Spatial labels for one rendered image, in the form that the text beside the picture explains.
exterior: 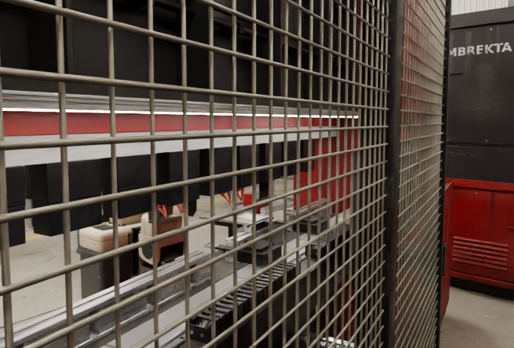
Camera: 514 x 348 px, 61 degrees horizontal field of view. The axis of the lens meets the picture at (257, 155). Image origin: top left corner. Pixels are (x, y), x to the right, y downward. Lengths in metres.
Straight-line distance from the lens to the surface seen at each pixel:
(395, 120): 0.67
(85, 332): 1.24
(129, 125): 1.21
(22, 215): 0.18
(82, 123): 1.11
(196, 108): 1.09
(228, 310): 0.96
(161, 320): 1.07
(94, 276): 2.71
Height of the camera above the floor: 1.43
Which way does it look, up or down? 5 degrees down
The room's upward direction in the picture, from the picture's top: straight up
